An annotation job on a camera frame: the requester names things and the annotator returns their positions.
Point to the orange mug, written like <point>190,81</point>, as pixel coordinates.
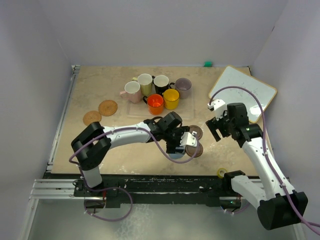
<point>155,103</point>

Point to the yellow mug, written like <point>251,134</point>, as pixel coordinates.
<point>171,99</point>

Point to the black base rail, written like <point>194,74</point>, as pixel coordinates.
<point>118,189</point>

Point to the woven rattan coaster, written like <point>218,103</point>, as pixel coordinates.
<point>91,117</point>
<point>107,108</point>

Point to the aluminium frame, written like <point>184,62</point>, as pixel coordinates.
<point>50,189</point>

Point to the dark wooden coaster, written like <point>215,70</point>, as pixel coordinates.
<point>196,130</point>
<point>197,150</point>

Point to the olive green mug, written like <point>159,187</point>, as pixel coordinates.
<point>146,83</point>

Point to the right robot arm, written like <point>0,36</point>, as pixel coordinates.
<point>277,202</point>

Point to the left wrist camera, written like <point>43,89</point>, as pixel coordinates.
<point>188,139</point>

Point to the yellow tape roll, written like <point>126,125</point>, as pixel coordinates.
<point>221,172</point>

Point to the green object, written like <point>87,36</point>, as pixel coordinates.
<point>208,64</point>

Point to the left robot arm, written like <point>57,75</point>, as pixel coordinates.
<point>92,144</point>

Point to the pink mug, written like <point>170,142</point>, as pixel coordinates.
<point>132,92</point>

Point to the clear plastic tray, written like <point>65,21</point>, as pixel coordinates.
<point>185,109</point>

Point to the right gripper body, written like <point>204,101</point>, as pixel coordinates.
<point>224,124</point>

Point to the small whiteboard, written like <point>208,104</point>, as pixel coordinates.
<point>234,77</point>

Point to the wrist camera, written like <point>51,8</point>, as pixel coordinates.
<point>188,139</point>
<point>217,106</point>

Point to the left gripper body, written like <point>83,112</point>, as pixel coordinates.
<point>173,139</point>

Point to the purple grey mug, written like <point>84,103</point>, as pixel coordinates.
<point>183,86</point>

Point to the black mug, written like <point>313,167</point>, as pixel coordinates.
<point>161,83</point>

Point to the blue smiley coaster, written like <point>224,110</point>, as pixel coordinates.
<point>175,156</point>

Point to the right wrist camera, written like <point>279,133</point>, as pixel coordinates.
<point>217,106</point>

